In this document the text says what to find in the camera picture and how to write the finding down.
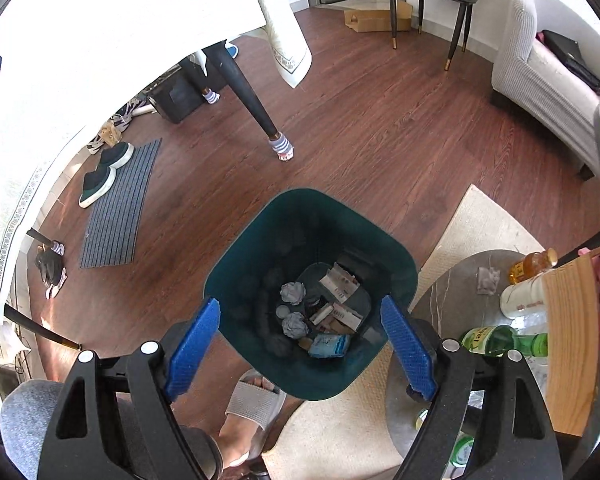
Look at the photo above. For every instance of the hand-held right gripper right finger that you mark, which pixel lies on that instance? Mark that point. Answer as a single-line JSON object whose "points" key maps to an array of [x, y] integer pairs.
{"points": [[407, 350]]}

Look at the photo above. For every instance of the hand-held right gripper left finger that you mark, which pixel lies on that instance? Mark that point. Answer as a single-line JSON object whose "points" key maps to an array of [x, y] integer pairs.
{"points": [[192, 350]]}

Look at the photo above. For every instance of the dark green trash bin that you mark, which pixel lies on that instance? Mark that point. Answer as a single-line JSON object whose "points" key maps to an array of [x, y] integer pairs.
{"points": [[260, 240]]}

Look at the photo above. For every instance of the white brown carton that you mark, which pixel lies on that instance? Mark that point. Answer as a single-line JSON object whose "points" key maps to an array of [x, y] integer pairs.
{"points": [[347, 317]]}

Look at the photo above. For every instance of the round marble lower shelf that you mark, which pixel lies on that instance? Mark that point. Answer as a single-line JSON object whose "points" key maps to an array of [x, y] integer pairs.
{"points": [[455, 290]]}

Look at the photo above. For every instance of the blue white plastic packet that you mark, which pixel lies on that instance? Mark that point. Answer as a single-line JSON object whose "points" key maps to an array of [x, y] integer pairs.
{"points": [[330, 346]]}

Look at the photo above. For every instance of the person's foot grey slipper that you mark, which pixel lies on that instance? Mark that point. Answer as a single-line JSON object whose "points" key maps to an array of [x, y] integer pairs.
{"points": [[252, 405]]}

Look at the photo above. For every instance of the green glass bottle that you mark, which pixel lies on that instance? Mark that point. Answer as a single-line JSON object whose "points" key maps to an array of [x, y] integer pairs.
{"points": [[500, 340]]}

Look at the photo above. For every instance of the crumpled grey tissue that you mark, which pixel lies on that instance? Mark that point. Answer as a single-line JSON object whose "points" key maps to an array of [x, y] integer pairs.
{"points": [[487, 280]]}

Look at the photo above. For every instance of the clear bottle green cap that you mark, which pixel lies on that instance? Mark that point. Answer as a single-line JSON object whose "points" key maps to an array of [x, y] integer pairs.
{"points": [[460, 452]]}

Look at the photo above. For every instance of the table with patterned tablecloth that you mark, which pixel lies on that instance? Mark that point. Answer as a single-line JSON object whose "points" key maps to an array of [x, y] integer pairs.
{"points": [[105, 35]]}

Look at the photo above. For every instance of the white plastic bottle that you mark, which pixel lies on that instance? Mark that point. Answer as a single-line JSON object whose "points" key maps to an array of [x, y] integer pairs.
{"points": [[522, 300]]}

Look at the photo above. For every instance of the beige woven rug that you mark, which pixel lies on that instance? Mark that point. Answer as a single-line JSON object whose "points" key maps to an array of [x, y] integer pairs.
{"points": [[480, 230]]}

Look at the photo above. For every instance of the dark slipper white sole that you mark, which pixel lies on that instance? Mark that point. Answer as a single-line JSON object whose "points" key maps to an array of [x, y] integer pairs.
{"points": [[115, 155], [95, 187]]}

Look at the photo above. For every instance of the amber liquid plastic bottle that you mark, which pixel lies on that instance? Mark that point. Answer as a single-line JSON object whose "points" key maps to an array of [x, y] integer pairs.
{"points": [[532, 265]]}

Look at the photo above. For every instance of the black chair leg gold tip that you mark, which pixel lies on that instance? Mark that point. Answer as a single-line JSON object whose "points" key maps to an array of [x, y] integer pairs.
{"points": [[40, 327]]}

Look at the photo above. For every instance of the dark striped floor mat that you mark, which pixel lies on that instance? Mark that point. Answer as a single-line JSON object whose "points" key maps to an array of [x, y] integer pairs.
{"points": [[120, 210]]}

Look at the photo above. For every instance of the wooden board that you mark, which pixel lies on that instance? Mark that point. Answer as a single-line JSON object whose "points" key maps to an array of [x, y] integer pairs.
{"points": [[572, 350]]}

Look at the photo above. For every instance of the black table leg striped sock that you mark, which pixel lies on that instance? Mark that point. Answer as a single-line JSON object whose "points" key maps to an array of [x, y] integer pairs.
{"points": [[250, 95], [211, 85], [47, 242]]}

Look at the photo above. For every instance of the person's grey trouser leg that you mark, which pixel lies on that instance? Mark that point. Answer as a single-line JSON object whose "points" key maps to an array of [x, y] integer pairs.
{"points": [[25, 425]]}

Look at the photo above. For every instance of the black storage box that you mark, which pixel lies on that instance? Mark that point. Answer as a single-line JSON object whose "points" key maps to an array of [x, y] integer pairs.
{"points": [[180, 92]]}

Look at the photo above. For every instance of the blue shoe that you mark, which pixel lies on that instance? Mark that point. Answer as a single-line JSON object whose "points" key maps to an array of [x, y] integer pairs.
{"points": [[231, 51]]}

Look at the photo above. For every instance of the light grey armchair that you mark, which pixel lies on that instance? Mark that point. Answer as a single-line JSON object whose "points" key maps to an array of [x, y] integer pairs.
{"points": [[530, 85]]}

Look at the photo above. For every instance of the flat cardboard box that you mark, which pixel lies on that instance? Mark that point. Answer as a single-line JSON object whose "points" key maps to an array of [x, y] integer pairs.
{"points": [[375, 17]]}

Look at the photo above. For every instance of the black flat bag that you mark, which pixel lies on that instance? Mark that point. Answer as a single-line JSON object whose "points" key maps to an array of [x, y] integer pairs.
{"points": [[575, 60]]}

